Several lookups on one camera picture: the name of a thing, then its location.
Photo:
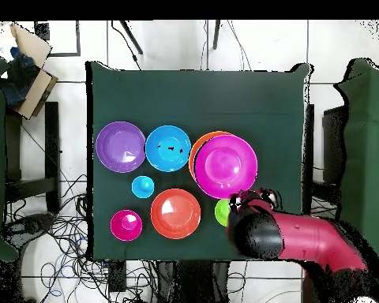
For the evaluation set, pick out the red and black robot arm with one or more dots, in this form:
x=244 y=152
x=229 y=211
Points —
x=303 y=236

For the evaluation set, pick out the small crimson bowl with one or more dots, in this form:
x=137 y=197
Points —
x=126 y=225

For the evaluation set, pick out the black stool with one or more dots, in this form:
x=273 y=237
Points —
x=52 y=142

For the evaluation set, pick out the dark green tablecloth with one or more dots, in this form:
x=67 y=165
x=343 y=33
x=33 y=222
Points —
x=189 y=94

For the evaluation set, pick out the purple bowl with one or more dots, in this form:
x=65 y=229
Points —
x=120 y=146

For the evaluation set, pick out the large pink bowl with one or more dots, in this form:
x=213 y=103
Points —
x=224 y=164

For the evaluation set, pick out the large orange bowl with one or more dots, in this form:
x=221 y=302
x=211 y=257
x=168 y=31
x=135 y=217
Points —
x=194 y=154

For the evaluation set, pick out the black tripod leg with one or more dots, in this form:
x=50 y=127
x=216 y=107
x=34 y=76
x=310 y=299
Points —
x=217 y=34
x=131 y=36

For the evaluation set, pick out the cardboard box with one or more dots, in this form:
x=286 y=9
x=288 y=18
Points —
x=34 y=91

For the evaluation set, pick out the black power strip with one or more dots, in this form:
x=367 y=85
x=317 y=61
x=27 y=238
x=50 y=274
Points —
x=117 y=277

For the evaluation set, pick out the red-orange bowl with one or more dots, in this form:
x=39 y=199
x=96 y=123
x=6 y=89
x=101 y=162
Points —
x=175 y=214

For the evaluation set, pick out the small green bowl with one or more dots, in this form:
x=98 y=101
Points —
x=221 y=213

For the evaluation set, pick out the medium blue bowl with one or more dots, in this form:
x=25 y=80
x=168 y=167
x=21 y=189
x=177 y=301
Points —
x=167 y=161

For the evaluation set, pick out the blue cup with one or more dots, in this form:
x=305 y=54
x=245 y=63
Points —
x=142 y=187

